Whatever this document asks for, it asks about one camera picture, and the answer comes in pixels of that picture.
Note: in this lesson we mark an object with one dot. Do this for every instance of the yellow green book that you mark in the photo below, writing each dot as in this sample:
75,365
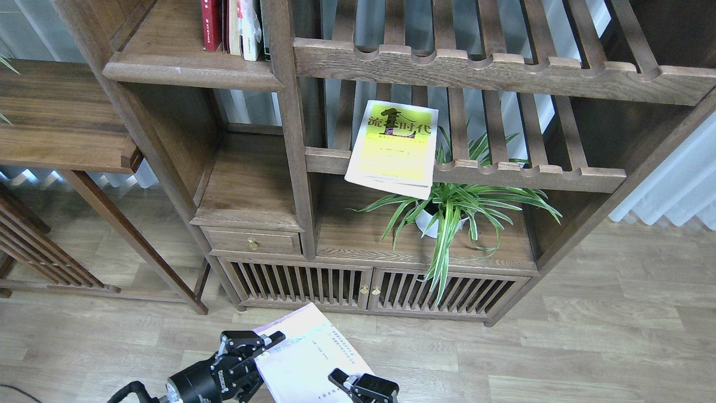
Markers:
395,149

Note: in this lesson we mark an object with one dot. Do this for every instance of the white curtain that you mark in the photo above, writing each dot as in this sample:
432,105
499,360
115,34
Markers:
680,188

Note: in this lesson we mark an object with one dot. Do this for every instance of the white plant pot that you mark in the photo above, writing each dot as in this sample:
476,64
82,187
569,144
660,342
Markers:
426,215

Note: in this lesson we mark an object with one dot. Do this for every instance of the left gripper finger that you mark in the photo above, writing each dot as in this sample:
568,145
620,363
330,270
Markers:
247,344

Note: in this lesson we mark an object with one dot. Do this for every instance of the spider plant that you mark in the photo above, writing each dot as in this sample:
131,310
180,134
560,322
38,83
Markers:
451,202

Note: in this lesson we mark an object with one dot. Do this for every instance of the upright white book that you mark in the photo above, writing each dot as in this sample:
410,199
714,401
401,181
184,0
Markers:
251,31

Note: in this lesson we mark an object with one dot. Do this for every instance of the white purple book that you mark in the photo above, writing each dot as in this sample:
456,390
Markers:
297,369

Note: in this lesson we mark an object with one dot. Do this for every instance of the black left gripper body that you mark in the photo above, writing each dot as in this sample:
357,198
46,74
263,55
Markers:
226,376

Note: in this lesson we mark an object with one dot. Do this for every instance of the brass drawer knob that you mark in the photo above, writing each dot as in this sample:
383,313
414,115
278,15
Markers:
252,244

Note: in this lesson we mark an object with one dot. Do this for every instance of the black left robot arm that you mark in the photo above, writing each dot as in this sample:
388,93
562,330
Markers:
139,389

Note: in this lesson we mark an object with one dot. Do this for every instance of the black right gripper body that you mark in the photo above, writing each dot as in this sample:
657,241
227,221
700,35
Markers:
371,397

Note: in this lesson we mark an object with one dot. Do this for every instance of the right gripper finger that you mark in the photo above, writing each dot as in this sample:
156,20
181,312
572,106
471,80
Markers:
362,383

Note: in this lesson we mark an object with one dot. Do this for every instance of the wooden side table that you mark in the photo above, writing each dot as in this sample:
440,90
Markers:
57,116

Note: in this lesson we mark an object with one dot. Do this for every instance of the dark wooden bookshelf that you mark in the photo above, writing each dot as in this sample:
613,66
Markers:
580,99

